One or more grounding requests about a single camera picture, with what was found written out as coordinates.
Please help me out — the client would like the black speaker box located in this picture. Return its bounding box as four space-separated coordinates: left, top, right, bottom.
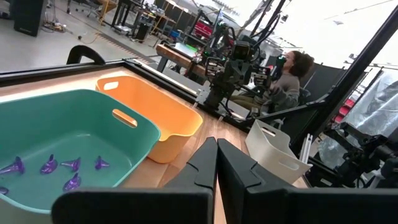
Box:
12 0 46 38

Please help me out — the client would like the black desk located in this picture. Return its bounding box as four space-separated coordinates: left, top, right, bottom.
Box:
110 0 147 32

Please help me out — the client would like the silver metal bracket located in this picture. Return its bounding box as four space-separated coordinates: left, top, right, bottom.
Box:
298 133 314 165

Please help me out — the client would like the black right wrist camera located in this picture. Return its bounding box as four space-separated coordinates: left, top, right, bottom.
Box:
231 40 253 62

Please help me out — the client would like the black table clamp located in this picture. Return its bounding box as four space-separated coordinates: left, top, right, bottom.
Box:
65 44 106 66

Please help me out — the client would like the clear plastic sheet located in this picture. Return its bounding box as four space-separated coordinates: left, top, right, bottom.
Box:
318 68 398 170

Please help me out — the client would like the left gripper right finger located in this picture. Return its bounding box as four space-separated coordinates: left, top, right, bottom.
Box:
217 138 398 224

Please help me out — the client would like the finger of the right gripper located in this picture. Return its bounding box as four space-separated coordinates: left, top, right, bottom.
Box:
216 60 233 85
203 60 250 110

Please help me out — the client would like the black aluminium table frame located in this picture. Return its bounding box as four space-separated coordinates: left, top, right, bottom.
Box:
0 0 398 187

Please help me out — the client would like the orange plastic basket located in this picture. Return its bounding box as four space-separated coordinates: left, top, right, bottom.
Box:
95 75 204 164

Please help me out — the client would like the teal plastic basket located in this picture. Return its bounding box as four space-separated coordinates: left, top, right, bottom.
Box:
0 89 162 224

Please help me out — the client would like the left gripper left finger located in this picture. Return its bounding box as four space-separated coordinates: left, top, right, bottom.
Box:
51 136 219 224

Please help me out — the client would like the grey plastic basket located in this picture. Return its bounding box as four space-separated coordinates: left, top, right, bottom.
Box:
244 119 313 185

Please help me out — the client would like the person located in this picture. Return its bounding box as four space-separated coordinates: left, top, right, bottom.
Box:
229 50 315 113

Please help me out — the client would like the wooden work table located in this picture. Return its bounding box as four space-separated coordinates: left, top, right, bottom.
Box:
155 43 214 79

